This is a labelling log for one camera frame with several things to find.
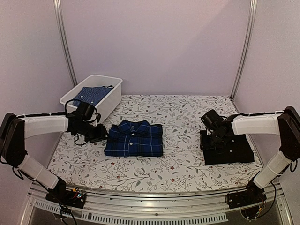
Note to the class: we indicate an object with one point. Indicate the white plastic bin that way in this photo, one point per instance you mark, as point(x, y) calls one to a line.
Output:
point(106, 106)

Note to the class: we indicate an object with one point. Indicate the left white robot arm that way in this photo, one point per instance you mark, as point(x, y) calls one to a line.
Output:
point(17, 132)

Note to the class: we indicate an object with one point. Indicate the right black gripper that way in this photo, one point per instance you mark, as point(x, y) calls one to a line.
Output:
point(218, 147)

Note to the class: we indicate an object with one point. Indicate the left aluminium frame post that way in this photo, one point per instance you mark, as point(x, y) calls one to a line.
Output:
point(64, 41)

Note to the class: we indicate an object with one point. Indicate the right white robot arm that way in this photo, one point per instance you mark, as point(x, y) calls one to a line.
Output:
point(284, 124)

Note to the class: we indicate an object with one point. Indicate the blue checked shirt in bin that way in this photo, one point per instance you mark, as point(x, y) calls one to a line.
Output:
point(91, 95)

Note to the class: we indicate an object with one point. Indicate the blue plaid long sleeve shirt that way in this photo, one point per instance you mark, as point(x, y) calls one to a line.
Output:
point(135, 139)

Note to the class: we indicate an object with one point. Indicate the front aluminium rail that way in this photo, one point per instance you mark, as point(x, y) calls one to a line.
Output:
point(104, 207)

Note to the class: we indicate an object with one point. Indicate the folded black shirt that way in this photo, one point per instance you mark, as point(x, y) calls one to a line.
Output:
point(233, 149)

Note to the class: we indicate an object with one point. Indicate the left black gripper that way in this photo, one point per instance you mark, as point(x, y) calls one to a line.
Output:
point(100, 136)

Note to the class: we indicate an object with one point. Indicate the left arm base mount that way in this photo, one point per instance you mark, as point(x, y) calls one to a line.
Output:
point(74, 198)

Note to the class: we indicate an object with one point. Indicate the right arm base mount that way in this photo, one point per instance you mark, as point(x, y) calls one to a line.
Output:
point(253, 198)

